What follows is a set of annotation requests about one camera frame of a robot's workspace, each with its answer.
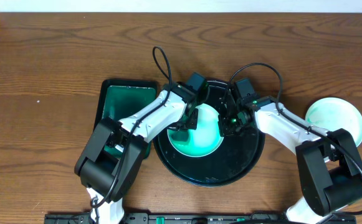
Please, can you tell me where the pale green plate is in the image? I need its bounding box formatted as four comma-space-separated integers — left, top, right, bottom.
169, 104, 224, 157
305, 97, 362, 146

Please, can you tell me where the green sponge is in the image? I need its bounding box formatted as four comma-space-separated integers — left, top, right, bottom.
168, 130, 191, 146

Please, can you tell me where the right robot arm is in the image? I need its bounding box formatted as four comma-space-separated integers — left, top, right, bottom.
219, 92, 362, 223

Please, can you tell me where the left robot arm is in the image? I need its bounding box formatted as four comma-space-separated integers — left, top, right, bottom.
74, 83, 205, 223

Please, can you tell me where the round black tray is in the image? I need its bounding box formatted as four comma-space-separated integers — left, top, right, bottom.
154, 80, 265, 187

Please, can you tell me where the rectangular black tray green water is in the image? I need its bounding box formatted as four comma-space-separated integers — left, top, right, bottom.
93, 78, 159, 160

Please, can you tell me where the right black cable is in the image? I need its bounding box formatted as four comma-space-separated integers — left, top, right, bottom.
224, 62, 362, 217

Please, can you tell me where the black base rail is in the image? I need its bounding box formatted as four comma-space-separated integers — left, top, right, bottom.
43, 212, 356, 224

